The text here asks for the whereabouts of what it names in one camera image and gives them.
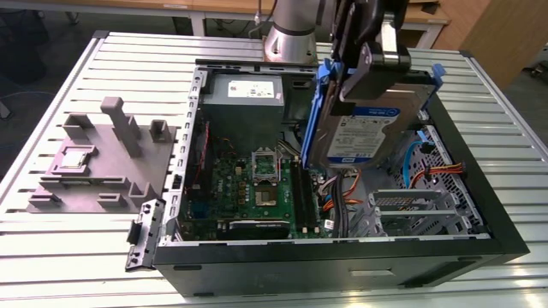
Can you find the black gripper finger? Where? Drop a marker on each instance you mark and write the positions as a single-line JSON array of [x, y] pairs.
[[364, 83]]

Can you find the hard disk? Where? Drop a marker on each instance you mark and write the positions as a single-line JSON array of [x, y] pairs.
[[364, 138]]

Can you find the metal disk bay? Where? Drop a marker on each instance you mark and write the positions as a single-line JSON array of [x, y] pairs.
[[406, 192]]

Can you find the black table corner cap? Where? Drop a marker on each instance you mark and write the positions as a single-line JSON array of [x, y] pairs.
[[466, 54], [100, 34]]

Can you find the grey power supply unit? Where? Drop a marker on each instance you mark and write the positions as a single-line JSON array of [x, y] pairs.
[[244, 122]]

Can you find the brown wooden cabinet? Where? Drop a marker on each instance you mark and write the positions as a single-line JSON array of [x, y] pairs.
[[505, 38]]

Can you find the black RAM slot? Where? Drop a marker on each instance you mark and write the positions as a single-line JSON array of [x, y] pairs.
[[309, 202], [297, 199]]

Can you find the green motherboard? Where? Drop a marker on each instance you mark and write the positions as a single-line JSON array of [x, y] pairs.
[[230, 167]]

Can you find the office chair base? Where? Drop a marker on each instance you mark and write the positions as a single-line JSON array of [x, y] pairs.
[[537, 65]]

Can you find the CPU socket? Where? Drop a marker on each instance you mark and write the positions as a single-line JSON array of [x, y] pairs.
[[265, 196]]

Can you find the black graphics card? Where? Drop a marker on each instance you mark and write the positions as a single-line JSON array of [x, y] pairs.
[[256, 226]]

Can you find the blue expansion slot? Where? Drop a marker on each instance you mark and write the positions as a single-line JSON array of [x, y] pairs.
[[198, 210]]

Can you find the grey parts rack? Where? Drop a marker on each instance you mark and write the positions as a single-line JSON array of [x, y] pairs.
[[128, 167]]

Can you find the black open PC case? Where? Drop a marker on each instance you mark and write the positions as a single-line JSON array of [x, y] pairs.
[[298, 272]]

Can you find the black expansion card retainer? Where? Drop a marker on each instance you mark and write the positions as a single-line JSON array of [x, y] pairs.
[[146, 231]]

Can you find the silver CPU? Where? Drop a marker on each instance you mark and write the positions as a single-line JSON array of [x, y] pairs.
[[73, 160]]

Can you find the green RAM stick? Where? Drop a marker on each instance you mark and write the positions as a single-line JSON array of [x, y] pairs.
[[81, 182]]

